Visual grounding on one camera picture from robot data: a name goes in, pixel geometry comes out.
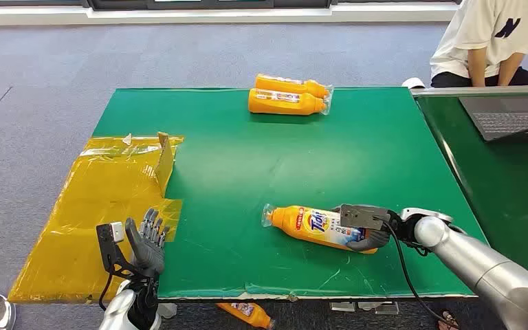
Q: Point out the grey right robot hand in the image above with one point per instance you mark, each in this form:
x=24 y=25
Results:
x=373 y=240

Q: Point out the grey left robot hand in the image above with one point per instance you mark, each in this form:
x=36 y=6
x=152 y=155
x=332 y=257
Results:
x=149 y=252

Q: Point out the orange Tide detergent bottle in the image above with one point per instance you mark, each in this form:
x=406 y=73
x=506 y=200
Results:
x=309 y=225

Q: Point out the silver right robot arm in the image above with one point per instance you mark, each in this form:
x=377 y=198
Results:
x=496 y=273

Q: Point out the yellow tape sheet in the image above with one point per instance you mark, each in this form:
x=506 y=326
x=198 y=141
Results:
x=95 y=214

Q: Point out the cardboard flap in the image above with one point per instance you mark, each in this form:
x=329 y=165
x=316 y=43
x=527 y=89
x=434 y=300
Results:
x=166 y=164

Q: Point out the person's sandalled foot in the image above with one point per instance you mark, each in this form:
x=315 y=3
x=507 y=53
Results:
x=447 y=321

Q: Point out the green-topped side table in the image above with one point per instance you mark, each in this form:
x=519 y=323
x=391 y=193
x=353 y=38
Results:
x=510 y=191

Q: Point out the person's white shoe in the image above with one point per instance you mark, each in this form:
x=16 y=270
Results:
x=413 y=83

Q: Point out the dark laptop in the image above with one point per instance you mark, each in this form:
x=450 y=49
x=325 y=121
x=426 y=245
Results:
x=510 y=117

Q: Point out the person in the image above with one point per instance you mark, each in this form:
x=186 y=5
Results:
x=482 y=36

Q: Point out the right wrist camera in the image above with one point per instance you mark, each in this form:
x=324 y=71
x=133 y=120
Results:
x=364 y=217

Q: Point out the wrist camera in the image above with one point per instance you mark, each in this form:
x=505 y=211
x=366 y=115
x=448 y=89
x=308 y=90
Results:
x=364 y=217
x=109 y=248

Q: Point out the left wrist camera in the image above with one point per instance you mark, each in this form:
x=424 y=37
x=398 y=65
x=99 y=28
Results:
x=109 y=248

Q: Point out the clear table foot bracket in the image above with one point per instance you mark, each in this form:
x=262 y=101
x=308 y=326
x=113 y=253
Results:
x=364 y=307

